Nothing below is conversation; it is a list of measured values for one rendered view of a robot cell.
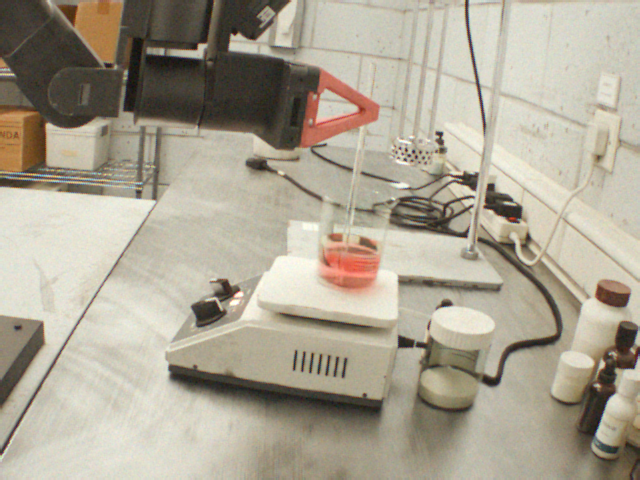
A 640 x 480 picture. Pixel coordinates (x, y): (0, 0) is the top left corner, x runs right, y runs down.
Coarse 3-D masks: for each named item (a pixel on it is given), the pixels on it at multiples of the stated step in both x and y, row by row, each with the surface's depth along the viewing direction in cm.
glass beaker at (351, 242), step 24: (336, 192) 62; (360, 192) 63; (336, 216) 58; (360, 216) 58; (384, 216) 59; (336, 240) 59; (360, 240) 58; (384, 240) 60; (336, 264) 59; (360, 264) 59; (336, 288) 60; (360, 288) 60
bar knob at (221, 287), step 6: (210, 282) 66; (216, 282) 65; (222, 282) 64; (228, 282) 64; (216, 288) 65; (222, 288) 64; (228, 288) 64; (234, 288) 65; (216, 294) 66; (222, 294) 65; (228, 294) 64; (234, 294) 65; (222, 300) 64
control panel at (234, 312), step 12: (240, 288) 66; (252, 288) 64; (228, 300) 64; (240, 300) 62; (192, 312) 65; (228, 312) 60; (240, 312) 59; (192, 324) 61; (216, 324) 58; (180, 336) 59
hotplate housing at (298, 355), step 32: (256, 288) 64; (256, 320) 56; (288, 320) 57; (320, 320) 58; (192, 352) 58; (224, 352) 57; (256, 352) 57; (288, 352) 56; (320, 352) 56; (352, 352) 56; (384, 352) 56; (256, 384) 58; (288, 384) 57; (320, 384) 57; (352, 384) 57; (384, 384) 56
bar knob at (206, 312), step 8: (192, 304) 61; (200, 304) 60; (208, 304) 59; (216, 304) 59; (200, 312) 60; (208, 312) 60; (216, 312) 59; (224, 312) 60; (200, 320) 60; (208, 320) 59; (216, 320) 59
